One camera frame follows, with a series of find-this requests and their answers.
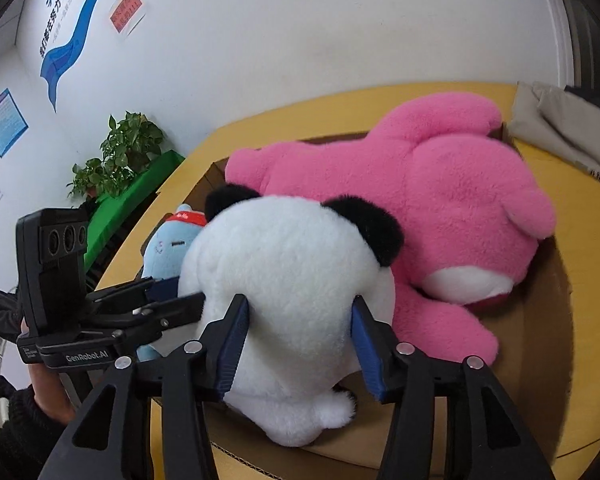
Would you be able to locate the blue plush toy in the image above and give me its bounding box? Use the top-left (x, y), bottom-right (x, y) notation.
top-left (136, 204), bottom-right (206, 362)

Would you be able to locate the brown cardboard box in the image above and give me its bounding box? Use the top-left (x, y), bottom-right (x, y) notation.
top-left (188, 126), bottom-right (573, 457)

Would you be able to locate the white panda plush toy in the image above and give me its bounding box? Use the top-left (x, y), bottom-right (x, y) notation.
top-left (155, 184), bottom-right (404, 448)

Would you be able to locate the blue framed wall poster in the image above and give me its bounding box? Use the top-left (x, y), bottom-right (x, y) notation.
top-left (0, 89), bottom-right (29, 158)

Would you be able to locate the green potted plant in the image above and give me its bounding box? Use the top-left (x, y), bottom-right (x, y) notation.
top-left (67, 112), bottom-right (166, 198)

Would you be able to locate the person in background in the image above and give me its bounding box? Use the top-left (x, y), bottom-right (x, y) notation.
top-left (0, 290), bottom-right (23, 344)

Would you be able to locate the green bench cover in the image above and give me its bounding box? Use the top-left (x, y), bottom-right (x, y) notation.
top-left (84, 150), bottom-right (185, 271)

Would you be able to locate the pink bear plush toy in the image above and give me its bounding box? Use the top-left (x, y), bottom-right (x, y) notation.
top-left (225, 92), bottom-right (556, 362)

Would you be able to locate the grey cloth bag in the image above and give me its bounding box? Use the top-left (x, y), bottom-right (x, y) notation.
top-left (507, 82), bottom-right (600, 182)

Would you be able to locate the person's left hand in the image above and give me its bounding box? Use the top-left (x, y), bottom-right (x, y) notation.
top-left (27, 363), bottom-right (76, 426)

